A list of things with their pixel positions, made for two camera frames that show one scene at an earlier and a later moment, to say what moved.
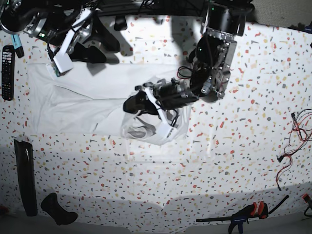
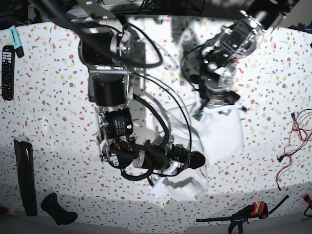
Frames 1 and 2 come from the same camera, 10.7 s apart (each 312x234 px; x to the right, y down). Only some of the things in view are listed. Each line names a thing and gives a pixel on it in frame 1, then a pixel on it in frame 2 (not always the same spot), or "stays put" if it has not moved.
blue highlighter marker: (16, 42) stays put
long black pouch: (25, 157) stays put
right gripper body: (171, 95) → (215, 91)
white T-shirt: (90, 99) → (217, 131)
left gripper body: (63, 29) → (170, 159)
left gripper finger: (92, 55) → (197, 160)
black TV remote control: (8, 72) stays put
